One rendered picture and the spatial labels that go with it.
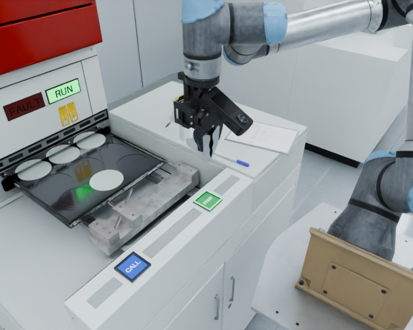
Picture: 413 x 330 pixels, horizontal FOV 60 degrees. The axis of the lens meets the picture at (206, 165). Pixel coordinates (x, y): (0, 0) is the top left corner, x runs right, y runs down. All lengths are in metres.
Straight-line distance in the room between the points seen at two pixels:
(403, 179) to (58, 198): 0.87
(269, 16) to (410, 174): 0.40
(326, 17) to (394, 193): 0.40
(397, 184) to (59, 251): 0.84
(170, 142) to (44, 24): 0.48
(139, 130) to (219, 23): 0.66
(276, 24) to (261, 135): 0.54
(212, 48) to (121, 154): 0.64
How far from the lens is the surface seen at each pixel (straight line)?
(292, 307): 0.92
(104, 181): 1.13
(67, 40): 1.15
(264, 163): 1.06
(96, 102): 1.32
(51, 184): 1.17
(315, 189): 2.54
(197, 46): 0.69
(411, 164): 0.79
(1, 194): 1.24
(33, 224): 1.18
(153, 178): 1.20
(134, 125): 1.27
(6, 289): 1.05
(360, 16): 0.93
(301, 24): 0.86
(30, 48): 1.10
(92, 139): 1.33
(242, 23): 0.69
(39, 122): 1.22
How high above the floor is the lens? 1.59
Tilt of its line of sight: 37 degrees down
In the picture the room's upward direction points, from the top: straight up
